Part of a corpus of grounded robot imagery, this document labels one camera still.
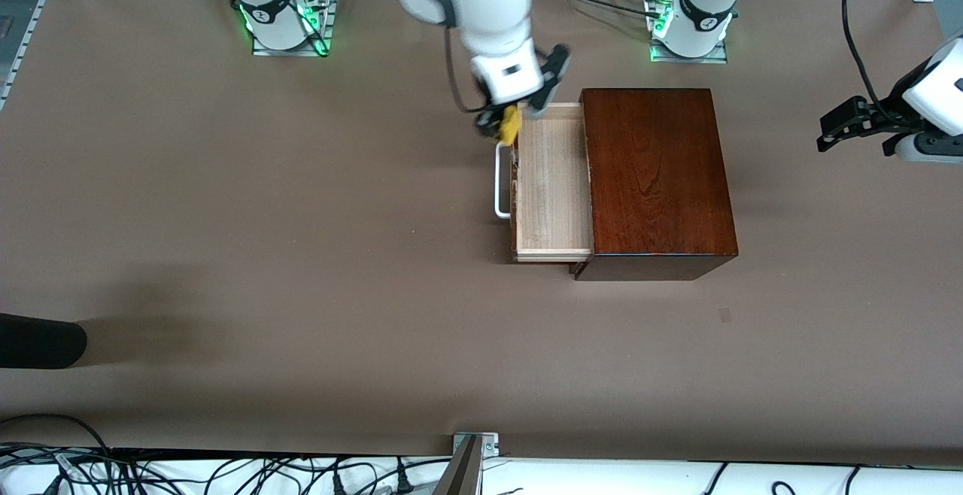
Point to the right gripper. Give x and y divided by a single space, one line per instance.
490 122

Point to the dark brown wooden cabinet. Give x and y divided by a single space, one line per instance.
662 179

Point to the yellow wooden block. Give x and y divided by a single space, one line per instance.
511 125

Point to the black cylinder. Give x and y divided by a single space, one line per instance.
37 341

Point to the aluminium side rail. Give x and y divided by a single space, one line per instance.
30 28

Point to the white panel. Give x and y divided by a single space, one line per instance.
639 480

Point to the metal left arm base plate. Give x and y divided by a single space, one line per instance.
715 57

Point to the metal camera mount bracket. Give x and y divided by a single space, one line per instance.
463 472

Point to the brown table cover mat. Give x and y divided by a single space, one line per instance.
421 292

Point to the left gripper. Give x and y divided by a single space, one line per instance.
879 117

